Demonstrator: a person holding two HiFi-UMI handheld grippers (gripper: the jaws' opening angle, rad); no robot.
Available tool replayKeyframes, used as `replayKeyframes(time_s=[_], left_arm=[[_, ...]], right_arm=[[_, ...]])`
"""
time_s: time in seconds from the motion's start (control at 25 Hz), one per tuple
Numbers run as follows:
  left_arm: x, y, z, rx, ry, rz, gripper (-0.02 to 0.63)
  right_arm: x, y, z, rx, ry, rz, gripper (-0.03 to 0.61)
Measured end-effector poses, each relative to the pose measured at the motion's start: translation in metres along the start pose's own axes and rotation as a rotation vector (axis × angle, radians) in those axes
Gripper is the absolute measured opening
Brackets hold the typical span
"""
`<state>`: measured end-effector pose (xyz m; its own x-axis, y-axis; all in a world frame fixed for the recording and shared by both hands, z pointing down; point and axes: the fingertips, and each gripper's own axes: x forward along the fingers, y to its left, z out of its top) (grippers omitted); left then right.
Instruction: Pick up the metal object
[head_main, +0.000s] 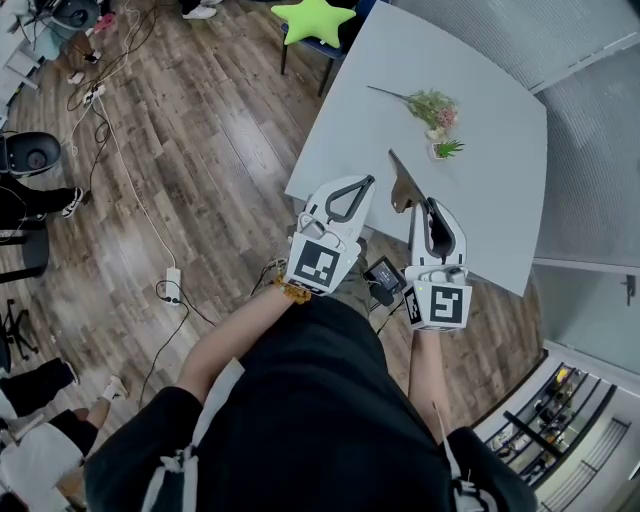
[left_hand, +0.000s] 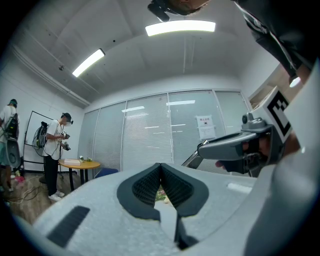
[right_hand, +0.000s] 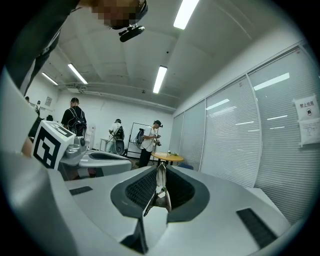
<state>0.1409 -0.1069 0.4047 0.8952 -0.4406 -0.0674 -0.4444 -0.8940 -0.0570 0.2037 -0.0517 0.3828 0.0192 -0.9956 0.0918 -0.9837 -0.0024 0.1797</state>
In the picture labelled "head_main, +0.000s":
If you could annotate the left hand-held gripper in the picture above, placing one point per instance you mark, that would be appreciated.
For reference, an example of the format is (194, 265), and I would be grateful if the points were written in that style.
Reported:
(315, 265)

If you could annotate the green star pillow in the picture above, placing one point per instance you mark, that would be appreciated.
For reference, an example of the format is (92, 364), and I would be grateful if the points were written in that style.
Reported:
(312, 20)

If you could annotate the artificial flower bouquet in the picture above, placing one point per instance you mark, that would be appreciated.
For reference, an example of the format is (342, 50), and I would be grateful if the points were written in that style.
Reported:
(430, 107)

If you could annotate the person's right forearm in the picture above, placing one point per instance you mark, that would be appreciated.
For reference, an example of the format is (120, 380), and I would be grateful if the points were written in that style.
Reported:
(425, 380)

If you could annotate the pink slippers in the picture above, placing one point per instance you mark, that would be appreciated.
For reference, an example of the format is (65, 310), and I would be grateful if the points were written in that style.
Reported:
(105, 22)

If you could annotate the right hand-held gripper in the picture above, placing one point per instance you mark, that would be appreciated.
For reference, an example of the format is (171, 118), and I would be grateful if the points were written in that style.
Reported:
(445, 305)

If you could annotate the black stool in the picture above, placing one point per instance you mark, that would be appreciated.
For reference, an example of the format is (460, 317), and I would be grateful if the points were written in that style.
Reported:
(35, 255)

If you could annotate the black screen device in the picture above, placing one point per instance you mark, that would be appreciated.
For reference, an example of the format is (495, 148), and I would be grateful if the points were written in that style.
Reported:
(385, 274)

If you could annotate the blue chair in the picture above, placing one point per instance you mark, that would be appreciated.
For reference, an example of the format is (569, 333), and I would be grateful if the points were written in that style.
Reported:
(325, 50)

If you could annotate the black window railing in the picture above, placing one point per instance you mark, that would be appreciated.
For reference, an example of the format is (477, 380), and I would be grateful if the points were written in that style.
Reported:
(530, 432)

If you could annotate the white power strip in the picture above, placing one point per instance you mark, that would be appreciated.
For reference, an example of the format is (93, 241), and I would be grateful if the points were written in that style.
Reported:
(94, 94)
(173, 286)

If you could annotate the small white potted plant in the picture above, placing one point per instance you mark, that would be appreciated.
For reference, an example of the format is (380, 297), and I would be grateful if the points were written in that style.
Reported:
(440, 151)

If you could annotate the person's olive trouser leg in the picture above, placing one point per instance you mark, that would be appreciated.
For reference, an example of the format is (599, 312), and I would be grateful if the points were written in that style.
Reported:
(350, 285)

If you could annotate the dark head-worn camera rig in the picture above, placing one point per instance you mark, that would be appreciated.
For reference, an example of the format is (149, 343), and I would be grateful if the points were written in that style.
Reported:
(32, 152)
(75, 12)

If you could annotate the person's left forearm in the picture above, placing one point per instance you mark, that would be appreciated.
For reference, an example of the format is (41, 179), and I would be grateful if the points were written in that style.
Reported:
(230, 340)

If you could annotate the black office chair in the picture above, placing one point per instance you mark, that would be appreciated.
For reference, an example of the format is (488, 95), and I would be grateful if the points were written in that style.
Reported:
(12, 327)

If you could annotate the person's black shirt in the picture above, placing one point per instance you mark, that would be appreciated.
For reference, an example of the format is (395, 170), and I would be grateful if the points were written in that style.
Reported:
(310, 400)

